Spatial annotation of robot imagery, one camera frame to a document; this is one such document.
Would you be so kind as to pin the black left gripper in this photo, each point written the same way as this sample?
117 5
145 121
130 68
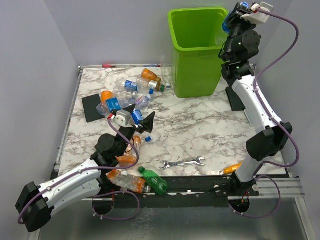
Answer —
147 125

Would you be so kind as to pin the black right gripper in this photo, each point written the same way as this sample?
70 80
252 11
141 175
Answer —
239 11

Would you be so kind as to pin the blue label water bottle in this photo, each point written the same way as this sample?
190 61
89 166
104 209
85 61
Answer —
224 31

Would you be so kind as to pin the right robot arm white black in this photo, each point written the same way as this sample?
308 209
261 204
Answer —
241 44

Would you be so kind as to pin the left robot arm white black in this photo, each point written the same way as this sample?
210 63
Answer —
38 202

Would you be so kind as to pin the green plastic bin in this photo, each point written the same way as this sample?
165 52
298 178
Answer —
196 66

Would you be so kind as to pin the tall clear bottle by bin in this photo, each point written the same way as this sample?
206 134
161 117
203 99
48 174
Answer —
166 71

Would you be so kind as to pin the clear bottle blue label back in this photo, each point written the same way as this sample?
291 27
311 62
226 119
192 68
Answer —
130 85

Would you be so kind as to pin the clear bottle light-blue label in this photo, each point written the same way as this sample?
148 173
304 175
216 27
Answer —
106 107

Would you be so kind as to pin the small orange bottle left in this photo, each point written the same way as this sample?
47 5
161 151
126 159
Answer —
106 95

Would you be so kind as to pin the orange juice bottle back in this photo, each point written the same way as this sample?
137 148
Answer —
150 75

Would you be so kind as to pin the crushed orange bottle front left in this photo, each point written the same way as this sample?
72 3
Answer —
130 156

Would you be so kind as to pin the black flat box left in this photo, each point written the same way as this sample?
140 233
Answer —
90 104

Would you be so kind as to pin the black flat box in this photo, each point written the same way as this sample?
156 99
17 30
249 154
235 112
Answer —
235 102
90 104

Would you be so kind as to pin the silver open-end wrench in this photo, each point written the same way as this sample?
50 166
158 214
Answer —
197 161

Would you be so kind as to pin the red marker pen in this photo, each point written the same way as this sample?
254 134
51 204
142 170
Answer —
108 66

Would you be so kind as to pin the orange bottle at front edge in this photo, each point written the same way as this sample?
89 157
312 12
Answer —
126 181

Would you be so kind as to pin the green plastic bottle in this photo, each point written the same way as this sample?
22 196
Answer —
154 180

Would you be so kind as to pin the black flat box right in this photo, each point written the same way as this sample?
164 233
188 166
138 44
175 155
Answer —
235 102

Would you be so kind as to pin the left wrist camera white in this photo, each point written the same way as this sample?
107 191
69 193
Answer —
120 117

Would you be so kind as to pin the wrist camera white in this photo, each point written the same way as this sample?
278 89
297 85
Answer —
256 17
120 117

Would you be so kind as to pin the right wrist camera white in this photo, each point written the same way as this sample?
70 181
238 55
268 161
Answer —
256 17

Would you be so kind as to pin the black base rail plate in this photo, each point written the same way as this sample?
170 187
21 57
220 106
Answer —
205 191

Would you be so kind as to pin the orange handle screwdriver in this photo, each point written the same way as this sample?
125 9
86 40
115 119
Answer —
230 169

